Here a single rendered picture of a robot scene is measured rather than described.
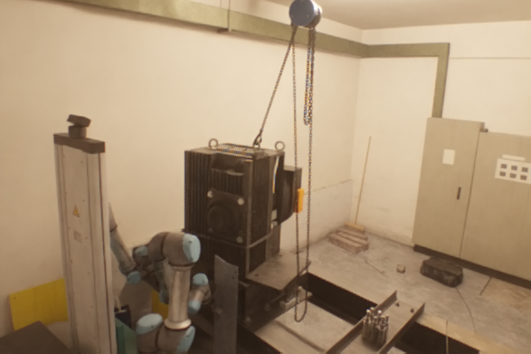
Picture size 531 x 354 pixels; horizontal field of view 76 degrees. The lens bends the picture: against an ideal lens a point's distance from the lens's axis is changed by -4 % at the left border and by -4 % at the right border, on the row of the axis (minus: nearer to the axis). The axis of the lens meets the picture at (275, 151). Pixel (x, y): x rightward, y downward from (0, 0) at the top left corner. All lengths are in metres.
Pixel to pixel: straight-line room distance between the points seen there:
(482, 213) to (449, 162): 0.67
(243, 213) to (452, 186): 3.08
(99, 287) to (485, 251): 4.03
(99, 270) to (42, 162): 1.20
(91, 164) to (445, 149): 3.89
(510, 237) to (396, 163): 1.61
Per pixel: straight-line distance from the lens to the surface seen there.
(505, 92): 4.67
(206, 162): 2.18
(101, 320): 1.82
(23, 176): 2.71
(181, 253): 1.63
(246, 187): 2.03
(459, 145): 4.54
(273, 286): 2.17
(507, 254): 4.70
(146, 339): 1.85
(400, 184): 5.11
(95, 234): 1.63
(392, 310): 2.55
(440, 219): 4.77
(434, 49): 4.80
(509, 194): 4.51
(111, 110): 2.88
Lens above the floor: 2.02
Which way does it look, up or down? 10 degrees down
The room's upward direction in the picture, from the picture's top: 3 degrees clockwise
